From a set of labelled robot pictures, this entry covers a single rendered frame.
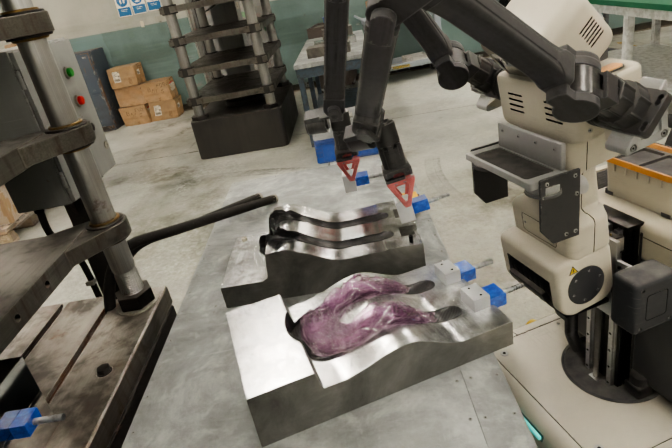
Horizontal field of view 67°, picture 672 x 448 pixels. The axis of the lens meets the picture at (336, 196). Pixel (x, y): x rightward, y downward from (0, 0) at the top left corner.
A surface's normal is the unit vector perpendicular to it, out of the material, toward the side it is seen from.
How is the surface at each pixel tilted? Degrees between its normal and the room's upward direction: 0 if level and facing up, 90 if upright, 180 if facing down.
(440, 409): 0
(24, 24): 90
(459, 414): 0
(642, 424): 0
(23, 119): 90
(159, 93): 88
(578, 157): 90
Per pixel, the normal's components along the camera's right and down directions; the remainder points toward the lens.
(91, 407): -0.18, -0.90
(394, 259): 0.03, 0.40
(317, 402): 0.32, 0.33
